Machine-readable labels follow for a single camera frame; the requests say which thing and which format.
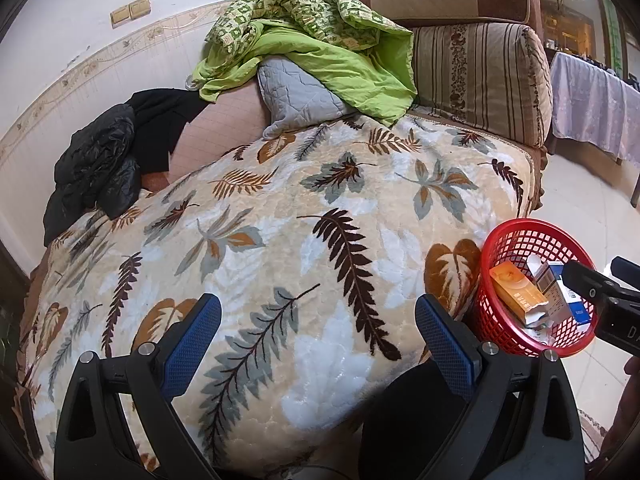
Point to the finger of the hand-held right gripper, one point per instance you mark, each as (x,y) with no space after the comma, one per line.
(582,277)
(625,267)

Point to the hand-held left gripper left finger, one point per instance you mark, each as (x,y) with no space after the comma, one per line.
(192,345)

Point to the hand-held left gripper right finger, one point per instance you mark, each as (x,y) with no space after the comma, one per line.
(445,345)

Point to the white blue box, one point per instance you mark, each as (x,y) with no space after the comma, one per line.
(575,305)

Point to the orange box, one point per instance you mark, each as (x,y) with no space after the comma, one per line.
(515,290)

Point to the red plastic basket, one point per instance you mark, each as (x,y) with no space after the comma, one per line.
(505,240)

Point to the person's right hand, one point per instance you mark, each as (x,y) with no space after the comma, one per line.
(622,430)

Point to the person's leg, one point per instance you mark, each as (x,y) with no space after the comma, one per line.
(410,425)

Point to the leaf print blanket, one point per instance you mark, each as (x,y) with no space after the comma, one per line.
(300,240)

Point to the table with purple cloth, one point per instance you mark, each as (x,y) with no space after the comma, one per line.
(595,100)

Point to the black puffer jacket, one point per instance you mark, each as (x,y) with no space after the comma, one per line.
(95,170)

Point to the black cloth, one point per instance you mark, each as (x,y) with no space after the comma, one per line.
(160,125)

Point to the striped sofa cushion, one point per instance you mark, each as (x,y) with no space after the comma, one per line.
(480,75)

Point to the wooden display cabinet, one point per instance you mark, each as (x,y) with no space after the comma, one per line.
(570,10)

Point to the grey quilted pillow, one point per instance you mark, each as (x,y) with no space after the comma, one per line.
(295,90)

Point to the green quilt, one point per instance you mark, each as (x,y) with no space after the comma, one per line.
(325,60)

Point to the beige wall switch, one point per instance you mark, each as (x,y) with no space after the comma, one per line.
(139,7)
(120,16)

